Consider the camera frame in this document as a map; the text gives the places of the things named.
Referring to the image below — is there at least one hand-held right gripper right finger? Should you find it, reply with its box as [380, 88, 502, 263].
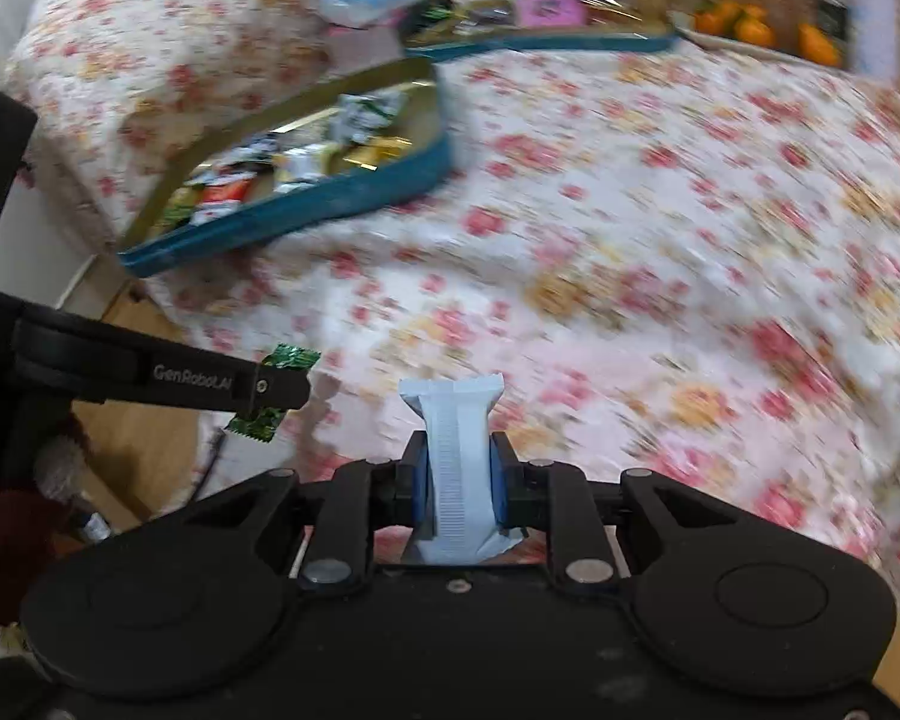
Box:
[490, 431, 728, 587]

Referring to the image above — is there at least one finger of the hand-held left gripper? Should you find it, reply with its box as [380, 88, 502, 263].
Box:
[11, 319, 312, 421]

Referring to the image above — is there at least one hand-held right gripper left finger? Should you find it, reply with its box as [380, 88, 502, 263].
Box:
[195, 431, 430, 597]

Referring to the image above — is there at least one pale white snack packet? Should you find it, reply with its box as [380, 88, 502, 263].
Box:
[397, 373, 530, 565]

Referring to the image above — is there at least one dark green candy packet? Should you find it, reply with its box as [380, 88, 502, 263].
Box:
[223, 343, 322, 442]

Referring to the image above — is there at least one green yellow snack packet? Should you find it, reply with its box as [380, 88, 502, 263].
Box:
[150, 184, 200, 237]

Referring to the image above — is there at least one red white snack packet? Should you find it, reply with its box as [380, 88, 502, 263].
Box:
[191, 176, 260, 226]

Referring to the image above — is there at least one white black snack packet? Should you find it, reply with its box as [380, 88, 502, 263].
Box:
[210, 136, 286, 185]

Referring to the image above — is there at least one teal gold tin tray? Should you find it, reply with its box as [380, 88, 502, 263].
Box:
[118, 56, 452, 278]

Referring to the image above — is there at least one white orange snack packet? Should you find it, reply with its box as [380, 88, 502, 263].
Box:
[274, 142, 342, 192]

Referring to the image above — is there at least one gold foil candy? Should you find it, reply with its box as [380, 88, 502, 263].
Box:
[341, 136, 413, 170]

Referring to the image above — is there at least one white green snack packet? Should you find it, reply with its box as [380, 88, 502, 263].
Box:
[330, 90, 410, 143]

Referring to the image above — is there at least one teal tin tray with snacks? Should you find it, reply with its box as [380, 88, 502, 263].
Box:
[401, 0, 680, 61]

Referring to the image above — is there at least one grey fuzzy object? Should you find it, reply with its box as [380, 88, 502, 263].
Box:
[34, 439, 95, 518]

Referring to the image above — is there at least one floral quilted sofa cover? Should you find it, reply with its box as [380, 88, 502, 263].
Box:
[4, 0, 900, 593]

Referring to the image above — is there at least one pink box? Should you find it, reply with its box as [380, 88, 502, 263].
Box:
[326, 11, 406, 65]

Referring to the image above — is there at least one pink snack packet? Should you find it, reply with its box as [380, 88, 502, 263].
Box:
[514, 0, 587, 27]

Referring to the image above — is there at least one white fruit plate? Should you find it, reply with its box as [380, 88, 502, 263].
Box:
[671, 11, 848, 70]

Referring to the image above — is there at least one pile of tangerines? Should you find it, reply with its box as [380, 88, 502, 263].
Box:
[691, 0, 845, 67]

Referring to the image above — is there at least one dark coffee can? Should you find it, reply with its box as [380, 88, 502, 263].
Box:
[814, 0, 850, 46]

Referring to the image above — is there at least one purple white thermos bottle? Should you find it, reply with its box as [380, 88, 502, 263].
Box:
[844, 0, 900, 80]

